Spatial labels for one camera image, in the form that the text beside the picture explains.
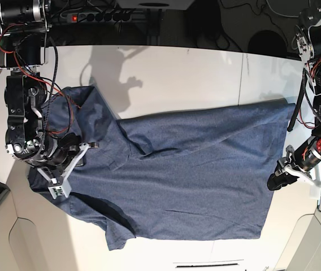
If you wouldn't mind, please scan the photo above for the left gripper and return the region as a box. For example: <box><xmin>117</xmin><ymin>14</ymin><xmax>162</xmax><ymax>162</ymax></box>
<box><xmin>267</xmin><ymin>137</ymin><xmax>321</xmax><ymax>191</ymax></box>

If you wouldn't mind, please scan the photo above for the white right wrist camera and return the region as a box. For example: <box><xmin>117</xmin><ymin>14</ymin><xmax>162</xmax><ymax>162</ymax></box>
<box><xmin>48</xmin><ymin>180</ymin><xmax>71</xmax><ymax>199</ymax></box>

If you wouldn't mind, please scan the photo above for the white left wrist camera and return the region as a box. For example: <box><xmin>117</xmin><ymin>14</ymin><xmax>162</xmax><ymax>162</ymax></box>
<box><xmin>310</xmin><ymin>184</ymin><xmax>321</xmax><ymax>200</ymax></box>

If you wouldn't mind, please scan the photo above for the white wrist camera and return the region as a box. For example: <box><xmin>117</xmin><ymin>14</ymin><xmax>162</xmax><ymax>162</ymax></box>
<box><xmin>48</xmin><ymin>180</ymin><xmax>71</xmax><ymax>199</ymax></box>
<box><xmin>310</xmin><ymin>184</ymin><xmax>321</xmax><ymax>200</ymax></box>

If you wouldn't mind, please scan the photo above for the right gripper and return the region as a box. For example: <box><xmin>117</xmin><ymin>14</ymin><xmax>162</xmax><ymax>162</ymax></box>
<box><xmin>6</xmin><ymin>133</ymin><xmax>98</xmax><ymax>172</ymax></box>

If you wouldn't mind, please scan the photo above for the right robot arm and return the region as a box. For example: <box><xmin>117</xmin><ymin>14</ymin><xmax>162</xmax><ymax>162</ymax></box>
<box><xmin>0</xmin><ymin>1</ymin><xmax>93</xmax><ymax>172</ymax></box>

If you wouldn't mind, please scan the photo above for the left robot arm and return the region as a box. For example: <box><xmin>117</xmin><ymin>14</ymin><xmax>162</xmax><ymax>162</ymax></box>
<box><xmin>267</xmin><ymin>1</ymin><xmax>321</xmax><ymax>191</ymax></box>

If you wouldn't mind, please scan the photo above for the black power strip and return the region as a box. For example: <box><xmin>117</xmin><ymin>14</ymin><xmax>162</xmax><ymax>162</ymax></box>
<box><xmin>59</xmin><ymin>11</ymin><xmax>131</xmax><ymax>23</ymax></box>

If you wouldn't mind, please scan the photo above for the blue grey t-shirt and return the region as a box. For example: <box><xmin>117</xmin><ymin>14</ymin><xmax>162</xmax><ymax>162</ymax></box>
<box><xmin>28</xmin><ymin>86</ymin><xmax>293</xmax><ymax>250</ymax></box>

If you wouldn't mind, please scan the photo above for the white cable on floor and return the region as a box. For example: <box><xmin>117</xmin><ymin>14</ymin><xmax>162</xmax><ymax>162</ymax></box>
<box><xmin>264</xmin><ymin>0</ymin><xmax>302</xmax><ymax>20</ymax></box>

